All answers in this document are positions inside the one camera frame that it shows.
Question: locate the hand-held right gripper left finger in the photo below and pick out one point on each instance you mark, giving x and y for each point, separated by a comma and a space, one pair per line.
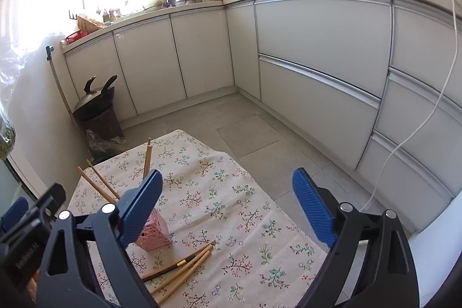
139, 210

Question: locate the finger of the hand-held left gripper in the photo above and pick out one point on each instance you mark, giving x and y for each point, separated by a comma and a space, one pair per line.
43, 201
16, 212

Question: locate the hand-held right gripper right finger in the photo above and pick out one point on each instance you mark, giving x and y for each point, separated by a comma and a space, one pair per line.
314, 208

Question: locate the pink lattice chopstick holder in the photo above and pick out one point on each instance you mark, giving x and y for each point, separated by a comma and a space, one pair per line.
157, 232

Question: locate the bamboo chopstick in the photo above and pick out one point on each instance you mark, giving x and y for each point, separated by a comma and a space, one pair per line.
186, 277
104, 180
95, 185
147, 160
200, 252
180, 270

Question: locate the black gold-banded chopstick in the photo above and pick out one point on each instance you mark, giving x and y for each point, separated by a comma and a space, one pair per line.
162, 272

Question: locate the black plastic bag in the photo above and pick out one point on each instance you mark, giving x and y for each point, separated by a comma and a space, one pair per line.
104, 148

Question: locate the floral tablecloth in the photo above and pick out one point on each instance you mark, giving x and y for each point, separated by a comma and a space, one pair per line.
231, 192

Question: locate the dark brown bin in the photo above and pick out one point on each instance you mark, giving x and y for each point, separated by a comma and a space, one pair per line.
104, 127

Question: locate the white drawer front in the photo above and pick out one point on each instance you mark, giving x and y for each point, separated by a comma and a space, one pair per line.
418, 127
321, 41
422, 44
400, 181
317, 113

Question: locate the clear plastic bag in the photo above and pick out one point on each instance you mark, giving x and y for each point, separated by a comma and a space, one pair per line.
9, 95

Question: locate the black wok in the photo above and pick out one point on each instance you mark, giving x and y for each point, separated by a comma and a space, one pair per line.
94, 100

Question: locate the red plastic basket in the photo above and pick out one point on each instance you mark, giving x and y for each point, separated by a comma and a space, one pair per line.
75, 37

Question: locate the narrow white cabinet door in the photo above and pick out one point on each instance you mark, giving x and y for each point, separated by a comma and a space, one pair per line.
243, 51

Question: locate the wicker basket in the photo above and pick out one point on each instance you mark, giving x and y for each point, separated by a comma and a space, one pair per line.
90, 23

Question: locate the black wall hook rack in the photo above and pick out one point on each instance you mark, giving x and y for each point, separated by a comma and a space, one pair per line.
72, 15

